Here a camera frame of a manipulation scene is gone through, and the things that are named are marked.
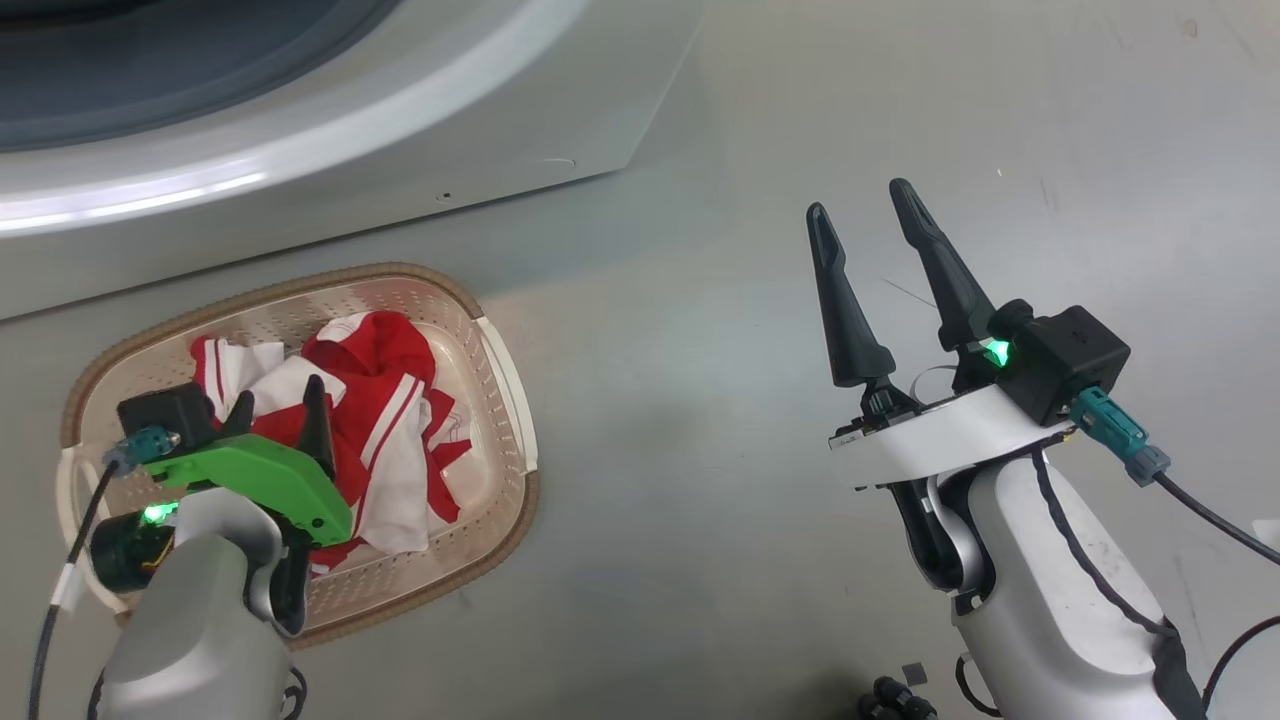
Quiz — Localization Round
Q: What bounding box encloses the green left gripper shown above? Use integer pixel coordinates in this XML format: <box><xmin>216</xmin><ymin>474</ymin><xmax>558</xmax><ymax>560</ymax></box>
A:
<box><xmin>150</xmin><ymin>375</ymin><xmax>353</xmax><ymax>549</ymax></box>

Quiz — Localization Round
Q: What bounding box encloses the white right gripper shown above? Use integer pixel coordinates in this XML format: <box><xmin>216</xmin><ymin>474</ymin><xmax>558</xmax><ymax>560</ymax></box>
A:
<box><xmin>806</xmin><ymin>178</ymin><xmax>1076</xmax><ymax>491</ymax></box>

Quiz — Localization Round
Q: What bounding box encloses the red and white garment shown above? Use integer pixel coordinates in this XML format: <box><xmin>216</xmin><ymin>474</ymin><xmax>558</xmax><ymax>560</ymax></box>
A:
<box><xmin>190</xmin><ymin>310</ymin><xmax>474</xmax><ymax>577</ymax></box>

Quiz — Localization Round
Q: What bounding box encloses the cream plastic laundry basket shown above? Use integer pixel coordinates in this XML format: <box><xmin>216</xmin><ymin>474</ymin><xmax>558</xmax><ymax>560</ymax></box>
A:
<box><xmin>57</xmin><ymin>262</ymin><xmax>542</xmax><ymax>649</ymax></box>

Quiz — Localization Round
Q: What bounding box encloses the white front-load washing machine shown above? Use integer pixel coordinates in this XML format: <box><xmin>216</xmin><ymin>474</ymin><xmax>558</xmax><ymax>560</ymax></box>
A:
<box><xmin>0</xmin><ymin>0</ymin><xmax>703</xmax><ymax>321</ymax></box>

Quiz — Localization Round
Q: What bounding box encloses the teal left camera connector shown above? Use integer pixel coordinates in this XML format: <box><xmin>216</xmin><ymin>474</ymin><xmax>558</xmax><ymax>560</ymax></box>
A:
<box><xmin>103</xmin><ymin>425</ymin><xmax>182</xmax><ymax>473</ymax></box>

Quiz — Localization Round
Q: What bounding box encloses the teal camera connector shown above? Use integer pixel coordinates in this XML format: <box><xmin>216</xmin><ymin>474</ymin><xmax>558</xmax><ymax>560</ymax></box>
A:
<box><xmin>1070</xmin><ymin>387</ymin><xmax>1172</xmax><ymax>488</ymax></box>
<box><xmin>103</xmin><ymin>425</ymin><xmax>182</xmax><ymax>473</ymax></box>

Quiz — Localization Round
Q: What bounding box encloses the teal right camera connector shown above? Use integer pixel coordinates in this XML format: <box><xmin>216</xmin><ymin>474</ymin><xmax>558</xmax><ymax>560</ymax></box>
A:
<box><xmin>1070</xmin><ymin>387</ymin><xmax>1172</xmax><ymax>488</ymax></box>

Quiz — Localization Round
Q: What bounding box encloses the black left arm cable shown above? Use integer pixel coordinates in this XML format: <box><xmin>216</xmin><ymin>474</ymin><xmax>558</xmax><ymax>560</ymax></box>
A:
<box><xmin>28</xmin><ymin>460</ymin><xmax>117</xmax><ymax>720</ymax></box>

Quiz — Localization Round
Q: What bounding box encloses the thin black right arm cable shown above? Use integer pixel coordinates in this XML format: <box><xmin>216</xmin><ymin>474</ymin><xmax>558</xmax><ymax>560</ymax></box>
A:
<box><xmin>1030</xmin><ymin>450</ymin><xmax>1206</xmax><ymax>720</ymax></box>

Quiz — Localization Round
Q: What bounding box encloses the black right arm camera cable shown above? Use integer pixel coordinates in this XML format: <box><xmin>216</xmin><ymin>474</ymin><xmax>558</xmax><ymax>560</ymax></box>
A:
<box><xmin>1150</xmin><ymin>470</ymin><xmax>1280</xmax><ymax>713</ymax></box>

